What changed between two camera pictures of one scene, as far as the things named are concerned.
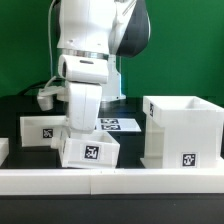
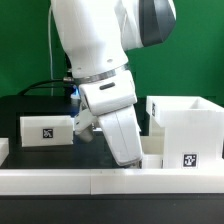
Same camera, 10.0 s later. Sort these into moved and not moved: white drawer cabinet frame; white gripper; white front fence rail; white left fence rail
Moved: white gripper
Not moved: white front fence rail; white left fence rail; white drawer cabinet frame
